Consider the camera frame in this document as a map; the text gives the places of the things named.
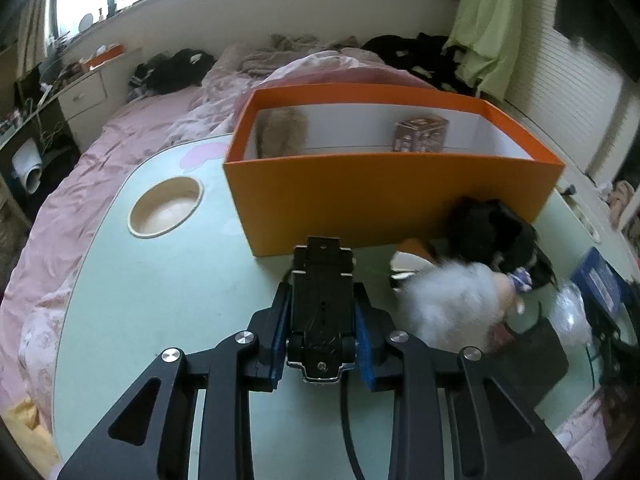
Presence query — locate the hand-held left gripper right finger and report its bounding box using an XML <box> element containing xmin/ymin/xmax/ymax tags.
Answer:
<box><xmin>352</xmin><ymin>282</ymin><xmax>583</xmax><ymax>480</ymax></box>

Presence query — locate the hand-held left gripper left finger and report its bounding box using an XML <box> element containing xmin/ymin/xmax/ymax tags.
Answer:
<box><xmin>57</xmin><ymin>282</ymin><xmax>293</xmax><ymax>480</ymax></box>

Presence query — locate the clear plastic bag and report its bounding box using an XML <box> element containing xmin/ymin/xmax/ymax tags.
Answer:
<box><xmin>547</xmin><ymin>280</ymin><xmax>598</xmax><ymax>348</ymax></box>

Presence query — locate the dark blue box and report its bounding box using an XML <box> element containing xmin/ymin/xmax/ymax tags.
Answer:
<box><xmin>570</xmin><ymin>246</ymin><xmax>633</xmax><ymax>321</ymax></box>

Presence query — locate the black square case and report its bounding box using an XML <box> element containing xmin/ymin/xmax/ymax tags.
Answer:
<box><xmin>492</xmin><ymin>302</ymin><xmax>571</xmax><ymax>408</ymax></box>

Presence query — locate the white pink plush keychain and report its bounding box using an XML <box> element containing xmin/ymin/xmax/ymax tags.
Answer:
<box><xmin>390</xmin><ymin>260</ymin><xmax>531</xmax><ymax>356</ymax></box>

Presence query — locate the black plush item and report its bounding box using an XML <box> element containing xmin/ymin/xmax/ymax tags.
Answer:
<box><xmin>492</xmin><ymin>200</ymin><xmax>558</xmax><ymax>291</ymax></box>

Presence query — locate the orange cardboard box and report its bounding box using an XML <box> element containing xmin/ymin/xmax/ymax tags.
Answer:
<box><xmin>223</xmin><ymin>84</ymin><xmax>566</xmax><ymax>259</ymax></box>

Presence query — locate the black furry plush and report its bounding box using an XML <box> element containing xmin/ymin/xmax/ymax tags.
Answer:
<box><xmin>445</xmin><ymin>196</ymin><xmax>521</xmax><ymax>266</ymax></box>

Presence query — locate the beige furry pouch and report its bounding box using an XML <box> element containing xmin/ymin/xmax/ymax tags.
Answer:
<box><xmin>256</xmin><ymin>106</ymin><xmax>308</xmax><ymax>158</ymax></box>

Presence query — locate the brown printed small box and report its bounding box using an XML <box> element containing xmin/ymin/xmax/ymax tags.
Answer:
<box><xmin>391</xmin><ymin>115</ymin><xmax>449</xmax><ymax>155</ymax></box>

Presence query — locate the light green cartoon desktop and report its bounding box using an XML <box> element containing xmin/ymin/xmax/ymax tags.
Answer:
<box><xmin>50</xmin><ymin>132</ymin><xmax>640</xmax><ymax>480</ymax></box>

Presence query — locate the orange white small item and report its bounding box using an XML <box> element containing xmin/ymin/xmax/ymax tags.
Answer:
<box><xmin>389</xmin><ymin>237</ymin><xmax>436</xmax><ymax>291</ymax></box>

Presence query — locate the beige soft item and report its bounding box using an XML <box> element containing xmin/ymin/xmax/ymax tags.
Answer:
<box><xmin>607</xmin><ymin>180</ymin><xmax>638</xmax><ymax>233</ymax></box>

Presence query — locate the beige round cup holder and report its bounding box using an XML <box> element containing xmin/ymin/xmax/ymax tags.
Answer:
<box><xmin>127</xmin><ymin>176</ymin><xmax>205</xmax><ymax>238</ymax></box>

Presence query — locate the white slatted panel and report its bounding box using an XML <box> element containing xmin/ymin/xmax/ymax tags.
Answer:
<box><xmin>505</xmin><ymin>25</ymin><xmax>626</xmax><ymax>181</ymax></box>

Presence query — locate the pink floral blanket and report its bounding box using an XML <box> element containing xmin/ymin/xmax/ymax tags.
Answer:
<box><xmin>0</xmin><ymin>45</ymin><xmax>640</xmax><ymax>480</ymax></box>

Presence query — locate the yellow cloth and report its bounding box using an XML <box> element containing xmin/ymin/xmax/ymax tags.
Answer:
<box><xmin>0</xmin><ymin>395</ymin><xmax>61</xmax><ymax>480</ymax></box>

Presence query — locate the beige crumpled cloth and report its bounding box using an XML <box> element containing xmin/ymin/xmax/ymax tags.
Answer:
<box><xmin>242</xmin><ymin>34</ymin><xmax>361</xmax><ymax>73</ymax></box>

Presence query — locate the black white striped clothes pile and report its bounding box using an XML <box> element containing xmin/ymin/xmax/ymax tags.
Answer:
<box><xmin>129</xmin><ymin>49</ymin><xmax>217</xmax><ymax>96</ymax></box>

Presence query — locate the white rolled mat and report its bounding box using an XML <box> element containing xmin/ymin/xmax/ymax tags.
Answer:
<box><xmin>11</xmin><ymin>140</ymin><xmax>46</xmax><ymax>193</ymax></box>

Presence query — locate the white desk with drawers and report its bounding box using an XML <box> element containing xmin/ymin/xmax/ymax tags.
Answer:
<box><xmin>57</xmin><ymin>47</ymin><xmax>143</xmax><ymax>133</ymax></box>

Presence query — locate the orange flat box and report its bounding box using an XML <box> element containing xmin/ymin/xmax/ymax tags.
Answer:
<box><xmin>82</xmin><ymin>44</ymin><xmax>125</xmax><ymax>72</ymax></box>

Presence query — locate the dark hanging cloth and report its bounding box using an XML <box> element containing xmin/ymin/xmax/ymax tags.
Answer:
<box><xmin>552</xmin><ymin>0</ymin><xmax>640</xmax><ymax>81</ymax></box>

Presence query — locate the light green curtain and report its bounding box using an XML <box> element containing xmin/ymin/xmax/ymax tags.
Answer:
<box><xmin>442</xmin><ymin>0</ymin><xmax>526</xmax><ymax>98</ymax></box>

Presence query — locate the beige curtain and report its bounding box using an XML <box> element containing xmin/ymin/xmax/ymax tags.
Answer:
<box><xmin>20</xmin><ymin>0</ymin><xmax>58</xmax><ymax>61</ymax></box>

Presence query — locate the black cable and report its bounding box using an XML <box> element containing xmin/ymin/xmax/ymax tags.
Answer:
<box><xmin>339</xmin><ymin>382</ymin><xmax>368</xmax><ymax>480</ymax></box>

